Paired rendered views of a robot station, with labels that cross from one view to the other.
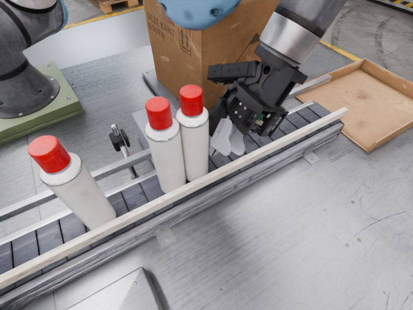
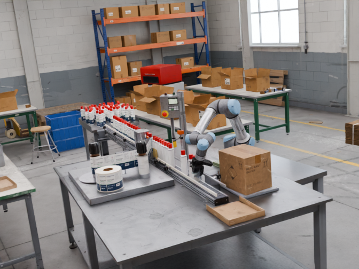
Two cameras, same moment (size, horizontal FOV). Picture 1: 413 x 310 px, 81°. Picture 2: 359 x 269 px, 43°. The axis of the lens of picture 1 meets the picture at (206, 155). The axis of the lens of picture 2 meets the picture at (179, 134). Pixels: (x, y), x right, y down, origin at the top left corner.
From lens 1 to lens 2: 338 cm
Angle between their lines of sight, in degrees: 84
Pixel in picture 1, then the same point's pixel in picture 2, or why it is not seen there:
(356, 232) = (178, 205)
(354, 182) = (194, 206)
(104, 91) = not seen: hidden behind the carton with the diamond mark
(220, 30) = (222, 157)
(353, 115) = (226, 209)
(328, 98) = (237, 206)
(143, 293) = (169, 180)
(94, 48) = (273, 166)
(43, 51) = not seen: hidden behind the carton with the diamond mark
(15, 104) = not seen: hidden behind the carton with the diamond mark
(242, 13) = (227, 157)
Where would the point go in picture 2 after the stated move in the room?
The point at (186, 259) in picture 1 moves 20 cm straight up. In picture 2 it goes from (176, 188) to (174, 163)
